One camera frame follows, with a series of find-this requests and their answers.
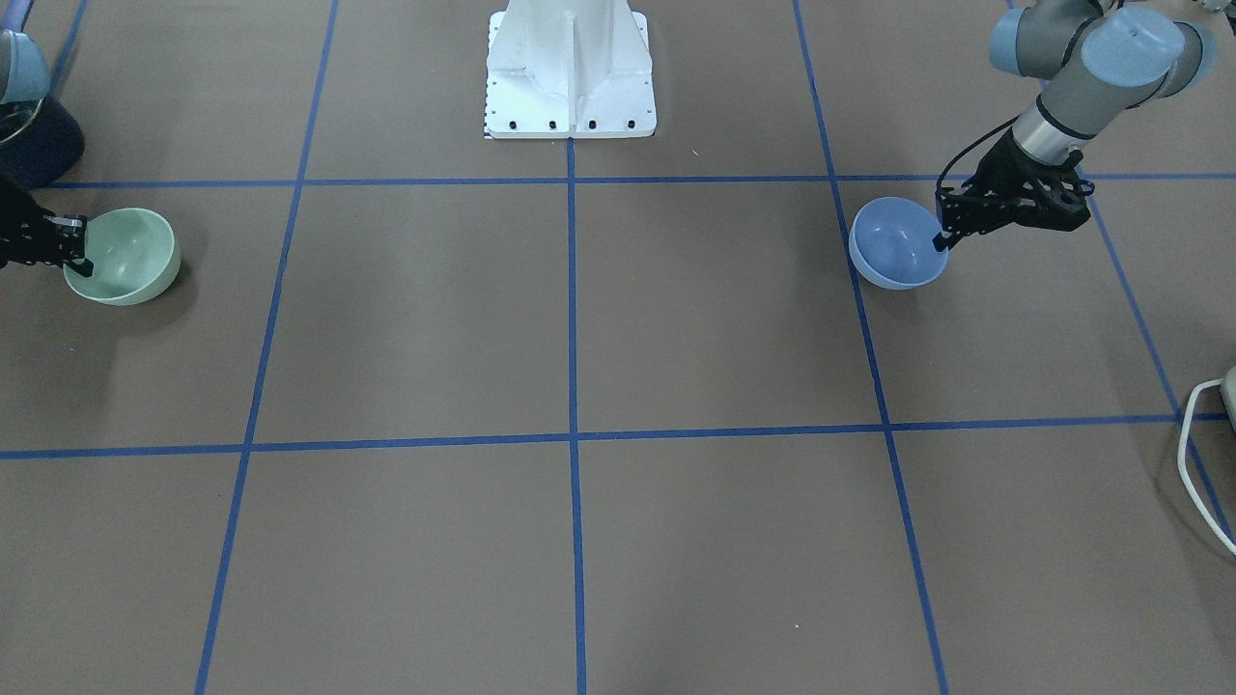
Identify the green bowl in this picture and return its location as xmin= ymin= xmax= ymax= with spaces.
xmin=63 ymin=208 xmax=183 ymax=305

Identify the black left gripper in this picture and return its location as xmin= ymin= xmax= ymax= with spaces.
xmin=932 ymin=129 xmax=1095 ymax=254

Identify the dark blue saucepan with lid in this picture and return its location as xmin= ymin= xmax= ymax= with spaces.
xmin=1 ymin=94 xmax=85 ymax=189

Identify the blue bowl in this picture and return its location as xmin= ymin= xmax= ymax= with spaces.
xmin=848 ymin=197 xmax=950 ymax=292

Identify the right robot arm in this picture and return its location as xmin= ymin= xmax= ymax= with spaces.
xmin=1 ymin=28 xmax=96 ymax=278

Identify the white camera stand column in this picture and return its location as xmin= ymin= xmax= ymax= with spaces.
xmin=483 ymin=1 xmax=658 ymax=140

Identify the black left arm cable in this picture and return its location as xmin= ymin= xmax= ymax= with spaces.
xmin=934 ymin=116 xmax=1025 ymax=209

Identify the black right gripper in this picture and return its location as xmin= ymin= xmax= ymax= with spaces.
xmin=1 ymin=176 xmax=96 ymax=278

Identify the white toaster power cord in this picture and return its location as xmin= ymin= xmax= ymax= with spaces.
xmin=1179 ymin=378 xmax=1236 ymax=558

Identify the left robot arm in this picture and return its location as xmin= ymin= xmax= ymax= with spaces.
xmin=933 ymin=1 xmax=1219 ymax=252

